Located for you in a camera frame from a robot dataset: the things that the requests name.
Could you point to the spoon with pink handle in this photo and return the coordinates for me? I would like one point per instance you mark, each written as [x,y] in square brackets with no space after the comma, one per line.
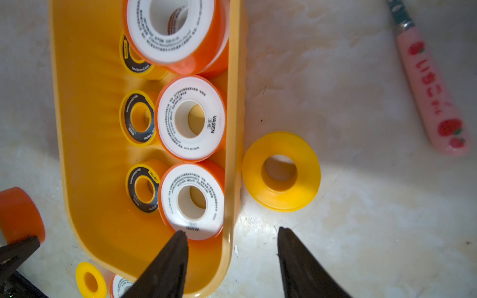
[441,119]

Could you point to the yellow black tape roll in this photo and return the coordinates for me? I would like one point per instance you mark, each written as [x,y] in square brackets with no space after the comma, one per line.
[135,65]
[142,184]
[136,115]

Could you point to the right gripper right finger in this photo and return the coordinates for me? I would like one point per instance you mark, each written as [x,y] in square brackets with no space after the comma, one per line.
[302,275]

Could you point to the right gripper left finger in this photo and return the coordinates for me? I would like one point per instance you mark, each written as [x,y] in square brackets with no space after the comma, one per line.
[166,275]

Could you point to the yellow plastic storage box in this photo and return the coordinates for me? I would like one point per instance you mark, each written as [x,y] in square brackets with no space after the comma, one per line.
[89,85]

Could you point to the orange tape roll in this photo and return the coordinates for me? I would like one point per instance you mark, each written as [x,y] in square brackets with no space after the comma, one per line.
[20,218]
[185,37]
[192,199]
[190,118]
[118,286]

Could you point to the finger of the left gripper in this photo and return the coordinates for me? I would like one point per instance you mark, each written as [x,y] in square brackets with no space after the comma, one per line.
[14,255]

